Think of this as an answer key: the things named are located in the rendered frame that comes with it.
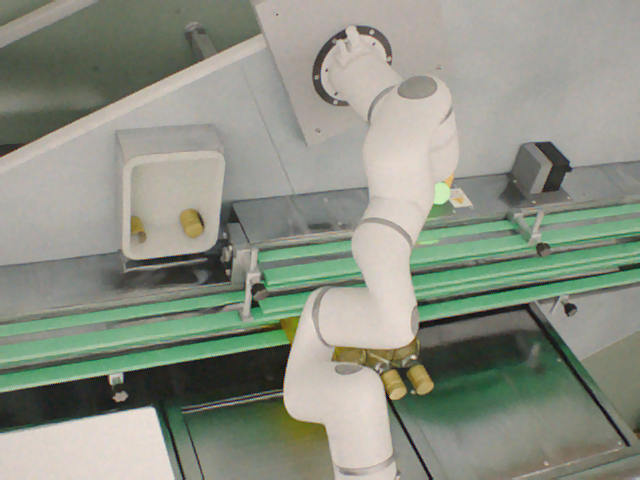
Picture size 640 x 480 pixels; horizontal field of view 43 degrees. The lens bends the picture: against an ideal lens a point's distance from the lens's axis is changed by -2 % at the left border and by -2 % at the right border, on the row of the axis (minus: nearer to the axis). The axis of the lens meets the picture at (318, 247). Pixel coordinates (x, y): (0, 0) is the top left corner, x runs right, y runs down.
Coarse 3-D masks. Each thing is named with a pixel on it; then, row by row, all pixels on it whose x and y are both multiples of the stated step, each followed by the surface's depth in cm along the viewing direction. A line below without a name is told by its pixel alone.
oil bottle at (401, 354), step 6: (414, 342) 155; (396, 348) 154; (402, 348) 153; (408, 348) 154; (414, 348) 154; (396, 354) 154; (402, 354) 153; (408, 354) 154; (414, 354) 154; (396, 360) 154; (402, 360) 154; (396, 366) 155; (402, 366) 155
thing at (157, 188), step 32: (128, 160) 135; (160, 160) 135; (192, 160) 146; (224, 160) 140; (128, 192) 137; (160, 192) 148; (192, 192) 151; (128, 224) 141; (160, 224) 153; (128, 256) 146; (160, 256) 149
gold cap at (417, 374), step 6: (414, 366) 152; (420, 366) 152; (408, 372) 152; (414, 372) 151; (420, 372) 151; (414, 378) 150; (420, 378) 150; (426, 378) 150; (414, 384) 150; (420, 384) 149; (426, 384) 149; (432, 384) 150; (420, 390) 150; (426, 390) 151
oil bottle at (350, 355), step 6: (336, 348) 150; (342, 348) 150; (348, 348) 151; (354, 348) 151; (360, 348) 151; (336, 354) 150; (342, 354) 149; (348, 354) 150; (354, 354) 150; (360, 354) 150; (342, 360) 149; (348, 360) 149; (354, 360) 149; (360, 360) 150
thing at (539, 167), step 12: (528, 144) 177; (540, 144) 178; (552, 144) 178; (528, 156) 175; (540, 156) 174; (552, 156) 175; (564, 156) 175; (516, 168) 179; (528, 168) 175; (540, 168) 172; (552, 168) 173; (564, 168) 175; (528, 180) 176; (540, 180) 174; (552, 180) 176
